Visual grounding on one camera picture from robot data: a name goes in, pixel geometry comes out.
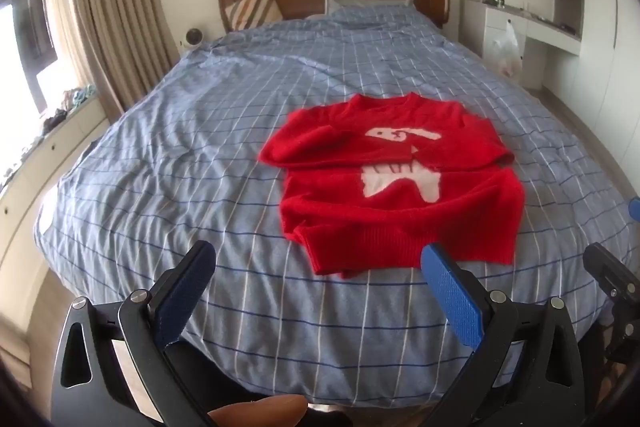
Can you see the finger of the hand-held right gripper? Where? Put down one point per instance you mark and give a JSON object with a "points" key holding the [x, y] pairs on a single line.
{"points": [[635, 210], [612, 277]]}

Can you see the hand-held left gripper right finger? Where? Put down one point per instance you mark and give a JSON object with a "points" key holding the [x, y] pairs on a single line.
{"points": [[450, 297]]}

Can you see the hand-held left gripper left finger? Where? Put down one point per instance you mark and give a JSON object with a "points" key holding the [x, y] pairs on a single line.
{"points": [[182, 297]]}

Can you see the red knit sweater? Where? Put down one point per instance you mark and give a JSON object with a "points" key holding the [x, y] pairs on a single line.
{"points": [[350, 217]]}

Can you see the brown wooden bed footboard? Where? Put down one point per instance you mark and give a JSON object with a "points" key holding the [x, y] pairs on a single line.
{"points": [[260, 409]]}

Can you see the blue checked duvet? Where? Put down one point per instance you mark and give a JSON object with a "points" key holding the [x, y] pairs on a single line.
{"points": [[200, 157]]}

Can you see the white wardrobe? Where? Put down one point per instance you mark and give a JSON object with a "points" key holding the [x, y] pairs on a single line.
{"points": [[610, 57]]}

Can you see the white low cabinet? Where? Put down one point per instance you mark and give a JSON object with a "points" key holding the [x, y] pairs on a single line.
{"points": [[40, 177]]}

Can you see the white built-in desk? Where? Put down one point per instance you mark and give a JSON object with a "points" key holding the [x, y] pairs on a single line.
{"points": [[545, 38]]}

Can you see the white plastic bag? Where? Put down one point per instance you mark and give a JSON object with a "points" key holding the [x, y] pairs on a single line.
{"points": [[507, 52]]}

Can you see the clutter on windowsill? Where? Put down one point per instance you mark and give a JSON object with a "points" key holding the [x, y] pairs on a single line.
{"points": [[70, 104]]}

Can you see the small round white fan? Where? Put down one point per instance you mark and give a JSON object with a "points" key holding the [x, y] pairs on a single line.
{"points": [[192, 38]]}

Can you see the striped cushion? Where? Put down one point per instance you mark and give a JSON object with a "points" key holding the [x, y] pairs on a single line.
{"points": [[252, 12]]}

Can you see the beige curtain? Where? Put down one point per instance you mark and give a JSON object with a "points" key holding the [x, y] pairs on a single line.
{"points": [[115, 7]]}

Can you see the window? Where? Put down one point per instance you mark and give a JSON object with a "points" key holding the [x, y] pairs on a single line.
{"points": [[30, 37]]}

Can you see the grey pillow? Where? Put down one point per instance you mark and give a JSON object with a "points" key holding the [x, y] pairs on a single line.
{"points": [[360, 2]]}

